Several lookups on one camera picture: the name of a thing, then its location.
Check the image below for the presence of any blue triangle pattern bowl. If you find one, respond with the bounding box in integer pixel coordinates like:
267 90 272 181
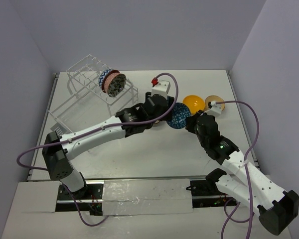
166 103 191 129

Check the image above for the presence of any black white floral bowl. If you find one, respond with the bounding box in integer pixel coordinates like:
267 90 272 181
102 69 127 98

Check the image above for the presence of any orange red patterned bowl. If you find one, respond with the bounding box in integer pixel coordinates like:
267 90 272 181
98 68 113 91

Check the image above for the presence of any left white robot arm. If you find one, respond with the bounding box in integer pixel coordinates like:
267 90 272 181
42 94 175 199

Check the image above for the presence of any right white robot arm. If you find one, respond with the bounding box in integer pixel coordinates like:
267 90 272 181
185 113 299 236

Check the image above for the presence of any yellow bowl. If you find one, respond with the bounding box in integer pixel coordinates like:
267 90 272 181
182 95 205 115

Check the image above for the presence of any tan beige bowl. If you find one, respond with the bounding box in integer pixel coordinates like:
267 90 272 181
204 95 224 111

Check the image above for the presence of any silver tape sheet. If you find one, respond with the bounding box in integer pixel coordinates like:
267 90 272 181
102 179 193 216

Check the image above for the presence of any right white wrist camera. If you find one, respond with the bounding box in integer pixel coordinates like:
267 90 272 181
206 101 222 117

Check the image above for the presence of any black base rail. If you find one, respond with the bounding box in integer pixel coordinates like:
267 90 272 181
55 178 236 216

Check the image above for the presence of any white wire dish rack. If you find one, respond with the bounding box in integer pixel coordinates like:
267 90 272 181
48 54 139 136

